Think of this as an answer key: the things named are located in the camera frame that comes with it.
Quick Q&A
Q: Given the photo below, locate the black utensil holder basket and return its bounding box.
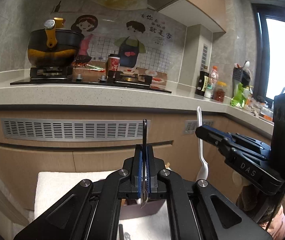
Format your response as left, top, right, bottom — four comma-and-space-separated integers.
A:
232, 61, 251, 88

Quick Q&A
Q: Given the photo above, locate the jar with yellow lid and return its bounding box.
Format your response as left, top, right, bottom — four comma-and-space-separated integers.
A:
212, 81, 227, 103

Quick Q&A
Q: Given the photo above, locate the black shovel-shaped spoon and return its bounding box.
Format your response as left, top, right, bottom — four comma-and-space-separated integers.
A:
124, 232, 131, 240

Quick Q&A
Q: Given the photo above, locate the black and yellow wok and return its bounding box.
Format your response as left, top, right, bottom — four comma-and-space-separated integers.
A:
27, 17, 84, 67

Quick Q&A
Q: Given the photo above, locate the green packaging on counter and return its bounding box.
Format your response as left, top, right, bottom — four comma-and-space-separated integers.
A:
230, 83, 252, 109

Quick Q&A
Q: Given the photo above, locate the black gas stove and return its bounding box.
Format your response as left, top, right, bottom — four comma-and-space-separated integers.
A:
10, 66, 171, 94

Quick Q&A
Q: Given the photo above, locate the short grey vent grille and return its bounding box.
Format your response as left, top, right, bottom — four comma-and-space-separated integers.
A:
182, 119, 215, 136

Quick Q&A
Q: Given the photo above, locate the white plastic spoon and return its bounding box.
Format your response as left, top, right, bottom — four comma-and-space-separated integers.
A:
197, 106, 209, 180

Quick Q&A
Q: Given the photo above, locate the long grey vent grille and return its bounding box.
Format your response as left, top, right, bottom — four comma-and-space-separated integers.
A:
1, 118, 143, 142

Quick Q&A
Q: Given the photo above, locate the dark soy sauce bottle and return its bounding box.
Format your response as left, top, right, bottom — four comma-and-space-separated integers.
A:
195, 70, 209, 96

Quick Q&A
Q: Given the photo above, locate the red cup on counter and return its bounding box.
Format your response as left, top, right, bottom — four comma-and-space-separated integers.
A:
107, 54, 120, 72

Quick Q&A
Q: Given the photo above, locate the clear bottle orange cap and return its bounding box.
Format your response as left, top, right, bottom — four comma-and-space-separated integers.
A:
204, 66, 218, 99

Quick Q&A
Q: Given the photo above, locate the white lace tablecloth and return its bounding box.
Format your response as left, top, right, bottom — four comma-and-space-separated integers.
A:
34, 171, 171, 239

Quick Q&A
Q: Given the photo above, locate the maroon plastic utensil bin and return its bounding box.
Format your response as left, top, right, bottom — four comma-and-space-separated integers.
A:
120, 199, 166, 220

